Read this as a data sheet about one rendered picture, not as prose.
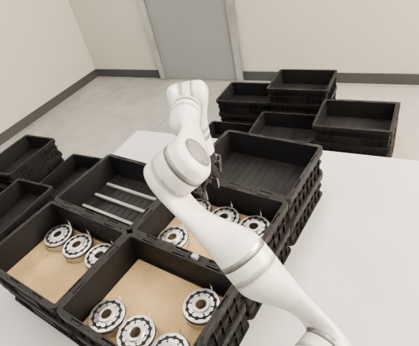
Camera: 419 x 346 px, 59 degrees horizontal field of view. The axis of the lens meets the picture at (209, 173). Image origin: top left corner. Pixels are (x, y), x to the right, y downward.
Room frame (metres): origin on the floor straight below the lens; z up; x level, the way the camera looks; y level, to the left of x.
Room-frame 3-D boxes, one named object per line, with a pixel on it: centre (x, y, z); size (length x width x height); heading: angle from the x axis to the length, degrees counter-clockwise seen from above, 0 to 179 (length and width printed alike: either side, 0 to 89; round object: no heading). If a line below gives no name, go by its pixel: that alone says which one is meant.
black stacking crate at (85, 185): (1.09, 0.33, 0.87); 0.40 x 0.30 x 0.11; 49
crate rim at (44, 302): (0.86, 0.53, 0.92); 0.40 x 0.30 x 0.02; 49
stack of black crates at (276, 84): (2.23, -0.75, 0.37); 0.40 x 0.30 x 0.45; 55
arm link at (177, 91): (0.82, 0.02, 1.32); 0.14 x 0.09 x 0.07; 172
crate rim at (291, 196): (1.05, -0.17, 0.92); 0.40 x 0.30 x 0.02; 49
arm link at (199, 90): (0.85, 0.00, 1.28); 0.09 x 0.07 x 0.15; 82
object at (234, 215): (0.87, -0.01, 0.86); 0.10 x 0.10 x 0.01
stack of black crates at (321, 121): (1.68, -0.85, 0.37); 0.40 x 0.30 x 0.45; 55
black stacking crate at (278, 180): (1.05, -0.17, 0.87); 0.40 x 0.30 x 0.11; 49
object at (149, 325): (0.54, 0.28, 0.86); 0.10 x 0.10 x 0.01
